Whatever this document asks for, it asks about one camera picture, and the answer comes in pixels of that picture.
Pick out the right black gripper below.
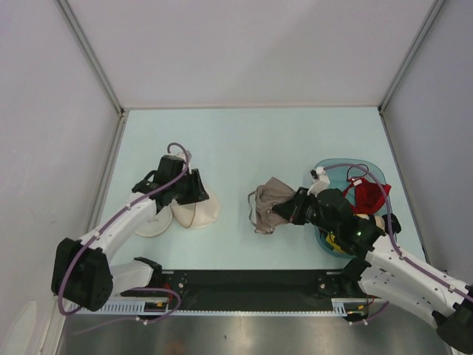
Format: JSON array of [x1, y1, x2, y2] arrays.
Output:
[[273, 187, 338, 235]]

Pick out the white mesh laundry bag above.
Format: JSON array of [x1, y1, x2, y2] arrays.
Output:
[[135, 192, 220, 238]]

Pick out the beige bra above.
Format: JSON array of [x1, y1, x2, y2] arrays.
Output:
[[247, 177, 296, 234]]

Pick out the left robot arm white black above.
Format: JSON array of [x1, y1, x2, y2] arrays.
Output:
[[51, 153, 209, 311]]

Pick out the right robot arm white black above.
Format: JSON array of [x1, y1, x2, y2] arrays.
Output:
[[272, 188, 472, 354]]

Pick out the yellow black bra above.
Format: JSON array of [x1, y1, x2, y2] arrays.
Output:
[[316, 214, 401, 258]]

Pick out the red bra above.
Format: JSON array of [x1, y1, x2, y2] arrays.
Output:
[[342, 164, 392, 214]]

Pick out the teal transparent plastic basin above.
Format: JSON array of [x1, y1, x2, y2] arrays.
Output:
[[306, 158, 392, 260]]

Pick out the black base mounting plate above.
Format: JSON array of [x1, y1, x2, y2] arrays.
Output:
[[120, 268, 370, 312]]

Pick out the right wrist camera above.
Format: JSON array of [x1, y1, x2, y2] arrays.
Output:
[[307, 166, 330, 196]]

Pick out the white slotted cable duct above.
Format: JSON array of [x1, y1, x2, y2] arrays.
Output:
[[78, 299, 368, 317]]

